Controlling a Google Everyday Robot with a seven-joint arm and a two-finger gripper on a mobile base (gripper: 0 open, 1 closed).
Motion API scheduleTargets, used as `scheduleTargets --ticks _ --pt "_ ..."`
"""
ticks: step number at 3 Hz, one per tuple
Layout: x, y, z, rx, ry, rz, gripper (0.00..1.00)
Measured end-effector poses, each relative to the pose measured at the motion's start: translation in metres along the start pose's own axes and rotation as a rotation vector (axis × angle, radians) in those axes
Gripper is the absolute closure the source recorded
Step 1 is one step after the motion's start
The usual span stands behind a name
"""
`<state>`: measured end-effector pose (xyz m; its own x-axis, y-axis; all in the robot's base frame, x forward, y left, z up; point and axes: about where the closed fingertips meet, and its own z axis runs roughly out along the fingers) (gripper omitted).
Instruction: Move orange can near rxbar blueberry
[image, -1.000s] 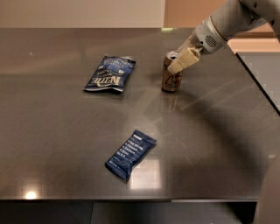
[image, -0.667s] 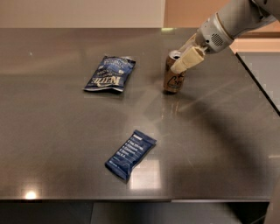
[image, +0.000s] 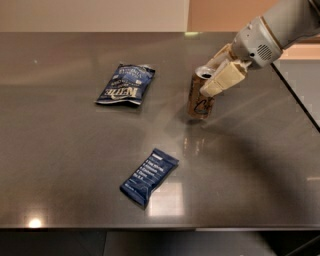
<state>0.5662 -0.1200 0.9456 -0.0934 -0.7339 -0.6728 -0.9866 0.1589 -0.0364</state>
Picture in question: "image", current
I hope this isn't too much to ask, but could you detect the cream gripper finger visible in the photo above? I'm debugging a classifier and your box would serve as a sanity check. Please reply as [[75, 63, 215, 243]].
[[205, 43, 234, 71], [200, 60, 248, 97]]

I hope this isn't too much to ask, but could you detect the orange soda can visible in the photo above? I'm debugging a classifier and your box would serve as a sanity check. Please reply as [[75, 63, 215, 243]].
[[187, 66, 214, 119]]

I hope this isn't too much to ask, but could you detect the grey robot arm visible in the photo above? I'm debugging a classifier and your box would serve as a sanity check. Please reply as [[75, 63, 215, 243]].
[[200, 0, 320, 97]]

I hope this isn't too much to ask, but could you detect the blue rxbar blueberry bar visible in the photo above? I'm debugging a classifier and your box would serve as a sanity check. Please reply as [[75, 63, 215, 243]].
[[120, 148, 179, 208]]

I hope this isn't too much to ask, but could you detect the blue kettle chips bag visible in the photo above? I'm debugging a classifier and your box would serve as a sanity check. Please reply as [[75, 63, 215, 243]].
[[96, 64, 155, 106]]

